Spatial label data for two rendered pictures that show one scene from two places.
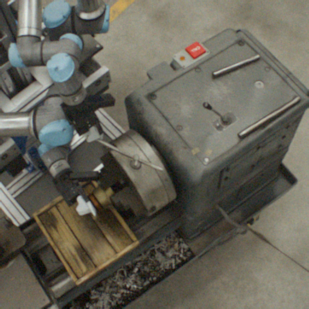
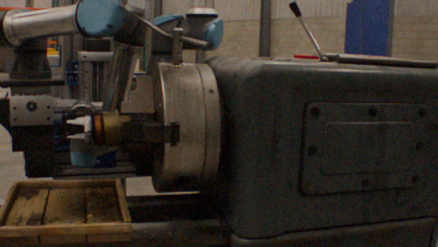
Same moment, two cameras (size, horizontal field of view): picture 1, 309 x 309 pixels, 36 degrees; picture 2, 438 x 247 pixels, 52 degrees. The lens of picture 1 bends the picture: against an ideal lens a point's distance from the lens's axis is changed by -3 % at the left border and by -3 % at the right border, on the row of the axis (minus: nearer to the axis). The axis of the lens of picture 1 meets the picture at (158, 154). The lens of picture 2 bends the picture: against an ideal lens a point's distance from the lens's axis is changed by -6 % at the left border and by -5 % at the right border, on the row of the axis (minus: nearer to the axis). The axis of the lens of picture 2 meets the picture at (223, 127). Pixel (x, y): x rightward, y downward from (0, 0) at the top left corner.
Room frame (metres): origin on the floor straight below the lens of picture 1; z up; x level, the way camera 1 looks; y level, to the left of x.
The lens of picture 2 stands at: (-0.34, -0.31, 1.28)
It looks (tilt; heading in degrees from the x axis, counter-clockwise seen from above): 9 degrees down; 15
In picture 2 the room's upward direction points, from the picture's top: 2 degrees clockwise
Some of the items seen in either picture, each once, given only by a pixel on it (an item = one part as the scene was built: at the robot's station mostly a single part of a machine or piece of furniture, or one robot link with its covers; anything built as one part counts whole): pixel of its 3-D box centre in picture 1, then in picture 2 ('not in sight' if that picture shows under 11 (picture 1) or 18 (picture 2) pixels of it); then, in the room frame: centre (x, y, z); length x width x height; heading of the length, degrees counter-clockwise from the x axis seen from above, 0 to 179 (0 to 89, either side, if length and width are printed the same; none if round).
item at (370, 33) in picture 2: not in sight; (360, 61); (7.67, -0.51, 1.18); 4.12 x 0.80 x 2.35; 8
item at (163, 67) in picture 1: (161, 74); not in sight; (1.07, -0.04, 1.24); 0.09 x 0.08 x 0.03; 121
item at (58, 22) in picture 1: (60, 20); (169, 33); (1.32, 0.34, 1.33); 0.13 x 0.12 x 0.14; 86
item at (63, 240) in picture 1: (85, 229); (65, 207); (0.60, 0.33, 0.89); 0.36 x 0.30 x 0.04; 31
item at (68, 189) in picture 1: (69, 187); (78, 122); (0.71, 0.35, 1.08); 0.12 x 0.09 x 0.08; 30
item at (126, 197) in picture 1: (133, 203); (148, 131); (0.62, 0.11, 1.09); 0.12 x 0.11 x 0.05; 31
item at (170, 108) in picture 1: (216, 119); (318, 132); (0.96, -0.24, 1.06); 0.59 x 0.48 x 0.39; 121
